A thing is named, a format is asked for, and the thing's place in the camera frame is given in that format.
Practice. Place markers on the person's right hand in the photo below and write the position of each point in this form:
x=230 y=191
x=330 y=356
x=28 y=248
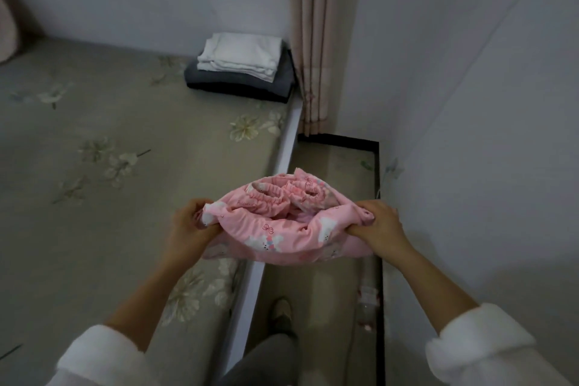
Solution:
x=382 y=227

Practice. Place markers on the person's left hand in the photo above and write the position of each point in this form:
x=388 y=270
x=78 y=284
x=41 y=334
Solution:
x=187 y=229

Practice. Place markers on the person's right thumb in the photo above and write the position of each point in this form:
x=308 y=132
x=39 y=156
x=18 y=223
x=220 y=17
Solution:
x=359 y=231

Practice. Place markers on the person's left thumb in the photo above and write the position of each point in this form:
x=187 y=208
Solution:
x=209 y=229

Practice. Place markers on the pink printed garment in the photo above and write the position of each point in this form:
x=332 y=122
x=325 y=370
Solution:
x=280 y=223

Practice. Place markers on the person's right forearm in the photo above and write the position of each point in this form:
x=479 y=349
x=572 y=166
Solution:
x=470 y=327

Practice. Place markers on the person's left forearm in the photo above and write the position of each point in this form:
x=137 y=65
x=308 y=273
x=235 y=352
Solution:
x=72 y=336

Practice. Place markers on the clear plastic bottle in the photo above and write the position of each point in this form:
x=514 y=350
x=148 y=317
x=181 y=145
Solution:
x=367 y=297

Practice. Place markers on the floral grey bed sheet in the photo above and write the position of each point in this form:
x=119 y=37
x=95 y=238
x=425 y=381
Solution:
x=113 y=173

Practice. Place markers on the person's slipper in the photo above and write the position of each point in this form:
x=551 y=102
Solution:
x=280 y=315

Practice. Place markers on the person's grey trouser leg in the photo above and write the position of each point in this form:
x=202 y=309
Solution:
x=267 y=361

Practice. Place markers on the folded dark grey cloth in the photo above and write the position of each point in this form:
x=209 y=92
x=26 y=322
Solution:
x=242 y=85

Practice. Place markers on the folded white cloth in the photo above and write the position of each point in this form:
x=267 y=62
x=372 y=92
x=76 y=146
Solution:
x=239 y=55

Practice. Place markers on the pink curtain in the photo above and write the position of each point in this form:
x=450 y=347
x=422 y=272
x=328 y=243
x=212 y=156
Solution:
x=316 y=37

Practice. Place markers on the pink pillow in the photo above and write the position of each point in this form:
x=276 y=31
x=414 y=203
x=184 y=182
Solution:
x=8 y=24

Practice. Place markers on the white bed frame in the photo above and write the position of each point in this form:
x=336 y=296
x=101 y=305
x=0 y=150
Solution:
x=262 y=241

